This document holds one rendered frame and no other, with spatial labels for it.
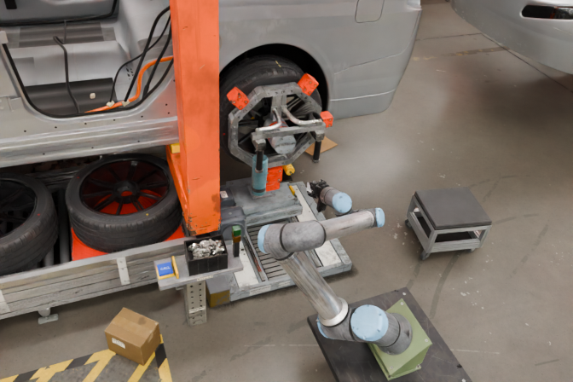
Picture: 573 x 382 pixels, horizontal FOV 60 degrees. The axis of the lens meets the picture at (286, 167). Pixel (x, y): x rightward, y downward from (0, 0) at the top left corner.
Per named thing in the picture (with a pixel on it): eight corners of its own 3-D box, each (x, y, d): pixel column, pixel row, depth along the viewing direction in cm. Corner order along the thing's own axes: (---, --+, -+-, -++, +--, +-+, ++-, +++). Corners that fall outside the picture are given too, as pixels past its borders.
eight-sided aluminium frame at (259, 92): (309, 153, 314) (321, 78, 280) (314, 160, 309) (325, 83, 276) (227, 168, 296) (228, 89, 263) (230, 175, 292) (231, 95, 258)
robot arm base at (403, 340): (420, 336, 225) (411, 332, 218) (390, 363, 228) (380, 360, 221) (396, 304, 239) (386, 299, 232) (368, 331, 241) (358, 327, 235)
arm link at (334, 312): (359, 348, 226) (276, 242, 189) (327, 344, 236) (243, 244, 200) (368, 319, 235) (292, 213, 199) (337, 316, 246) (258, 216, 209)
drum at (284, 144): (282, 132, 295) (285, 112, 286) (296, 153, 280) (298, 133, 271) (260, 136, 291) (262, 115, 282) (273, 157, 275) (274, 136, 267)
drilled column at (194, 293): (202, 308, 286) (200, 260, 260) (206, 321, 279) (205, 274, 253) (185, 312, 283) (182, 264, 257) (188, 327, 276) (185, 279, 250)
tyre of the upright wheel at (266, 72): (327, 84, 317) (251, 32, 276) (344, 103, 301) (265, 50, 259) (264, 159, 337) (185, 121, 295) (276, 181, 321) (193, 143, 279)
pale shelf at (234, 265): (234, 246, 269) (234, 243, 267) (243, 270, 257) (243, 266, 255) (153, 265, 255) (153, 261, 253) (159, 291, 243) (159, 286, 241)
